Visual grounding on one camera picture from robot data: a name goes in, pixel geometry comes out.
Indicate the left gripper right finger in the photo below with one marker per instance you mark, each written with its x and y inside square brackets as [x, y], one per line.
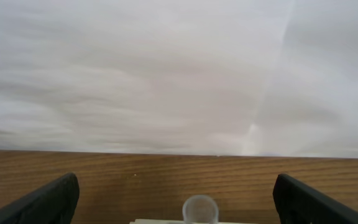
[315, 208]

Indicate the white test tube rack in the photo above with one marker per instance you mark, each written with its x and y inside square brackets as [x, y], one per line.
[154, 221]

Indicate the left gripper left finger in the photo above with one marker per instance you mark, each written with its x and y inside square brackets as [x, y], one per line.
[36, 205]

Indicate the clear test tube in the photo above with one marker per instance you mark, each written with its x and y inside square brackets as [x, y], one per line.
[200, 208]

